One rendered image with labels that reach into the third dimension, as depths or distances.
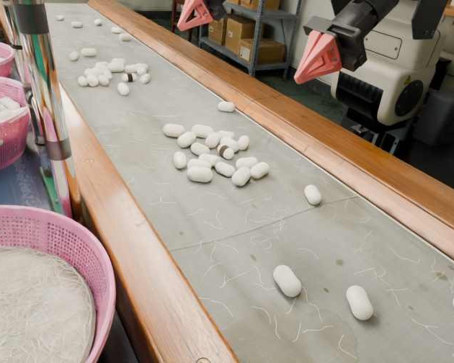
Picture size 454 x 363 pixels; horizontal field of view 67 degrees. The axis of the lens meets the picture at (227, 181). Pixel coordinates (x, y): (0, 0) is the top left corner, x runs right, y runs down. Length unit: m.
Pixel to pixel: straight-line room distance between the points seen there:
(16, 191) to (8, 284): 0.25
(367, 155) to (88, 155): 0.43
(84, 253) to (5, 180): 0.30
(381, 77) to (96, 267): 0.86
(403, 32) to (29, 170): 0.90
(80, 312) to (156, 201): 0.17
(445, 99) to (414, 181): 0.55
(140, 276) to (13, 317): 0.12
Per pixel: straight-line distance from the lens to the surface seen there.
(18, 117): 0.65
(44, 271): 0.41
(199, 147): 0.55
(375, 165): 0.58
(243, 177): 0.48
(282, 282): 0.36
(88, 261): 0.39
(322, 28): 0.60
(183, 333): 0.30
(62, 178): 0.40
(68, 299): 0.38
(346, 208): 0.51
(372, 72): 1.04
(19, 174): 0.67
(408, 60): 1.04
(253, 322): 0.35
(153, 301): 0.32
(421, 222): 0.52
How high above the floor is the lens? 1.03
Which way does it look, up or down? 35 degrees down
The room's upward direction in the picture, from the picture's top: 7 degrees clockwise
